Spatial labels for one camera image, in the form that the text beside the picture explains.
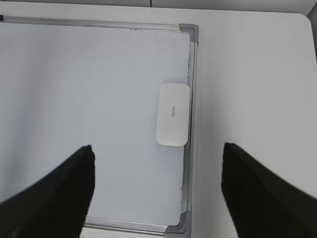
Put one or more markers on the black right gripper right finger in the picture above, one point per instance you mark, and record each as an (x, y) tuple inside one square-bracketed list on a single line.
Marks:
[(262, 204)]

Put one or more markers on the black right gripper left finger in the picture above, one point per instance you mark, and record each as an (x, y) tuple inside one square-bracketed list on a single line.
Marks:
[(57, 205)]

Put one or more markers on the white board eraser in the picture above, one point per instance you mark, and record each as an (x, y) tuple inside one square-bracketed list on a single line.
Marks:
[(173, 114)]

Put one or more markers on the white board with grey frame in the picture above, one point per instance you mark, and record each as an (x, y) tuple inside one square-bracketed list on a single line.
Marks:
[(65, 84)]

